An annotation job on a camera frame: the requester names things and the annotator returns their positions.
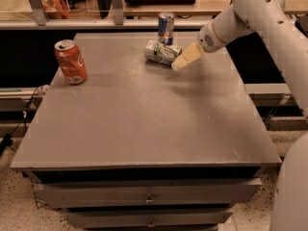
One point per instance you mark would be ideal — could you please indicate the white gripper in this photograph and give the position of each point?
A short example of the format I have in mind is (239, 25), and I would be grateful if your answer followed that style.
(208, 41)

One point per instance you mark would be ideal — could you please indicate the crushed white 7up can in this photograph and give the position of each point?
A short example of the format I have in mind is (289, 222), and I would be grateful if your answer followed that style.
(161, 53)

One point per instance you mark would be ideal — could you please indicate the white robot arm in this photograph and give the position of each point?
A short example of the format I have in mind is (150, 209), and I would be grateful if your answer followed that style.
(288, 48)

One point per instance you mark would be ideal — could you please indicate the blue silver energy drink can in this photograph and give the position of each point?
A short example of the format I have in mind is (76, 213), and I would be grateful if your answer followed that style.
(165, 28)

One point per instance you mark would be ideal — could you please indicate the orange soda can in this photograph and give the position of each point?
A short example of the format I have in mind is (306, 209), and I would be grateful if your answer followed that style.
(70, 61)

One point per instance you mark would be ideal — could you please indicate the orange snack bag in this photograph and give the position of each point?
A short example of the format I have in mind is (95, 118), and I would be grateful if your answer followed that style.
(58, 7)

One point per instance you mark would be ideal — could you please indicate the grey upper drawer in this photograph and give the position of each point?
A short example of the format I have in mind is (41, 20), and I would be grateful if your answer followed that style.
(147, 193)

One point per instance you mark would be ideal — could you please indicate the grey drawer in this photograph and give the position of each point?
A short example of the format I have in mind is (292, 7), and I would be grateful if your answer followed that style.
(147, 193)
(148, 218)

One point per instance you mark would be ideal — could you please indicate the grey lower drawer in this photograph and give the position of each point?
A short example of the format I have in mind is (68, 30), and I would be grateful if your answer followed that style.
(148, 218)

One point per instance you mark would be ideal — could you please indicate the metal railing frame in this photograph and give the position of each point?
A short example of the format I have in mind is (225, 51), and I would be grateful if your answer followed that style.
(106, 15)

